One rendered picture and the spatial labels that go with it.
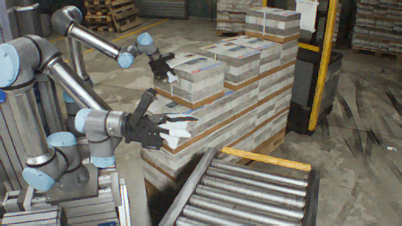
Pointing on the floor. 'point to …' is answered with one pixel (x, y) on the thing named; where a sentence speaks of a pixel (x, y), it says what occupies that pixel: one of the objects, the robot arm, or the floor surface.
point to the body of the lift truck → (305, 89)
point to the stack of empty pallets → (102, 16)
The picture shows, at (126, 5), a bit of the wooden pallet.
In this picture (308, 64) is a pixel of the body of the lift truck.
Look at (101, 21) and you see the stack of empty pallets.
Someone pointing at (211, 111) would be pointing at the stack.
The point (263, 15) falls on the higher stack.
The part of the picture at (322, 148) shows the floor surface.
